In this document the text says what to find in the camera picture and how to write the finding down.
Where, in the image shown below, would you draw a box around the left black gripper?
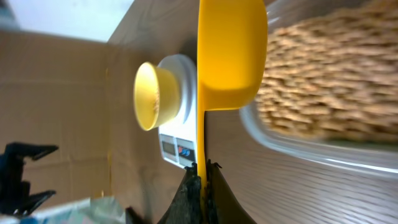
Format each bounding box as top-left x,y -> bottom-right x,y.
1,142 -> 58,217

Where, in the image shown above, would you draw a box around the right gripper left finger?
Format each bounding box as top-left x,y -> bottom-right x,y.
158,162 -> 201,224

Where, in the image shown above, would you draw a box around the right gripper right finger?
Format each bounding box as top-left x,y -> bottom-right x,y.
206,160 -> 256,224

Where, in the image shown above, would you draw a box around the yellow measuring scoop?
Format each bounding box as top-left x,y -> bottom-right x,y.
197,0 -> 268,213

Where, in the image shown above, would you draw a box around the white digital kitchen scale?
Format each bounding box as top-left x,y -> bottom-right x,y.
159,54 -> 197,168

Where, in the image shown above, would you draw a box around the soybeans in bowl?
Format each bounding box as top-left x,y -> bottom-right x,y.
153,92 -> 160,114

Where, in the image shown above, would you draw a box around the pale yellow bowl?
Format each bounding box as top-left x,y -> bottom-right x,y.
134,62 -> 181,131

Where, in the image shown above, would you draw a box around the clear plastic container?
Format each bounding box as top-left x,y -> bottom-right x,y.
239,0 -> 397,179

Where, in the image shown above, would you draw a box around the soybeans pile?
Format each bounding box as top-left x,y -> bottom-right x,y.
256,0 -> 397,142

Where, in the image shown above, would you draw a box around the cardboard wall panel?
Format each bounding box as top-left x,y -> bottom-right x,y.
1,31 -> 111,204

